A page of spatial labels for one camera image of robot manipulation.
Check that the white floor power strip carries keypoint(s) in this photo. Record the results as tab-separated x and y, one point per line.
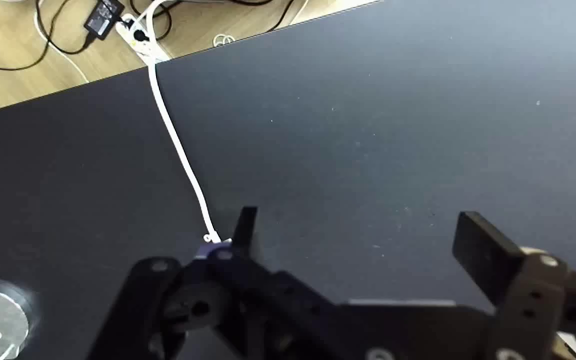
143	43

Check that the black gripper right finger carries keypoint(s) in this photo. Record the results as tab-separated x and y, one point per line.
489	252

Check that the black power adapter brick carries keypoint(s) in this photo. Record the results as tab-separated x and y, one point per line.
105	16

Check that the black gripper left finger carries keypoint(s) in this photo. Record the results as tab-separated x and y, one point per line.
245	231

